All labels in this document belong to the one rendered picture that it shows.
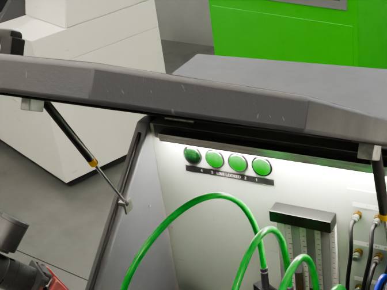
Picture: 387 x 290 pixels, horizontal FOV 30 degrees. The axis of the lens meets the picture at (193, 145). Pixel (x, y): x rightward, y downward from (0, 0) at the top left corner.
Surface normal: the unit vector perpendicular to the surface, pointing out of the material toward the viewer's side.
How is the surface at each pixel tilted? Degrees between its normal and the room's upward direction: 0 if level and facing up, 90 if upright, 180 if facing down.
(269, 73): 0
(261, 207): 90
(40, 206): 0
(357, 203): 90
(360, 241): 90
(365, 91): 0
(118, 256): 90
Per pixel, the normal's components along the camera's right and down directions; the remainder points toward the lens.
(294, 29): -0.68, 0.42
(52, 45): 0.62, 0.29
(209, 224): -0.49, 0.46
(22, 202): -0.13, -0.87
